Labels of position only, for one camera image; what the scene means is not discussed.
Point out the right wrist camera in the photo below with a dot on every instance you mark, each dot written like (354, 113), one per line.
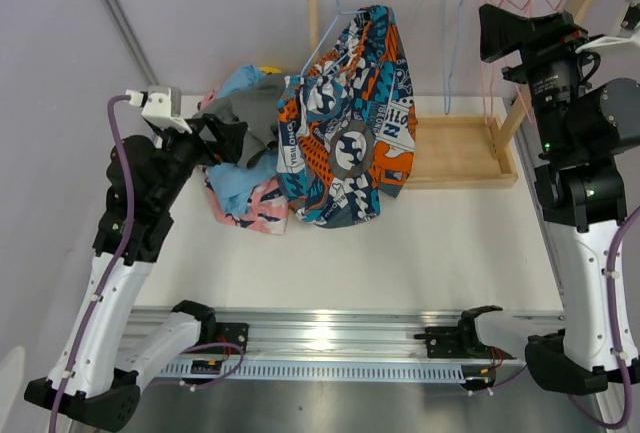
(623, 36)

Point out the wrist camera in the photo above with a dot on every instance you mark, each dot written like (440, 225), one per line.
(161, 107)
(623, 36)

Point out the pink hanger of blue shorts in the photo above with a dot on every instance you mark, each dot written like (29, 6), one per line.
(490, 50)

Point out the multicolour patterned shorts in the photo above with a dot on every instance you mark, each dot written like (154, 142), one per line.
(347, 126)

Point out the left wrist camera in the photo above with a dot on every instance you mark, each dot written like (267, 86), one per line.
(161, 107)

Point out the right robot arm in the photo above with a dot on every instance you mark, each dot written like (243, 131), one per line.
(582, 197)

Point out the white slotted cable duct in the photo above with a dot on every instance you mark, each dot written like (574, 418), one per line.
(411, 372)

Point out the pink shark print shorts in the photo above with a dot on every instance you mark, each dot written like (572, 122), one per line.
(267, 208)

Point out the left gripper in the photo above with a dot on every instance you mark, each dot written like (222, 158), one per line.
(228, 144)

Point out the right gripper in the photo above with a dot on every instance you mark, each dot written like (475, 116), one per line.
(542, 38)

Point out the aluminium mounting rail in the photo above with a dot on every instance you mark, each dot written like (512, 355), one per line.
(336, 335)

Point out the light blue shorts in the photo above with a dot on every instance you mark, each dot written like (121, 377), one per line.
(232, 184)

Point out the yellow shorts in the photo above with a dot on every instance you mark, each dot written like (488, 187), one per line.
(269, 70)

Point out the grey shorts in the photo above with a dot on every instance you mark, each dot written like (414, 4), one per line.
(257, 107)

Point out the wooden clothes rack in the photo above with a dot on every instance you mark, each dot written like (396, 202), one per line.
(462, 150)

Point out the blue hanger of grey shorts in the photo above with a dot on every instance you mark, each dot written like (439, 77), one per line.
(449, 67)

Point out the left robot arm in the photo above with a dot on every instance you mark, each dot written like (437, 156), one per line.
(93, 383)

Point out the aluminium frame post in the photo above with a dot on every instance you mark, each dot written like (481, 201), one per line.
(125, 31)

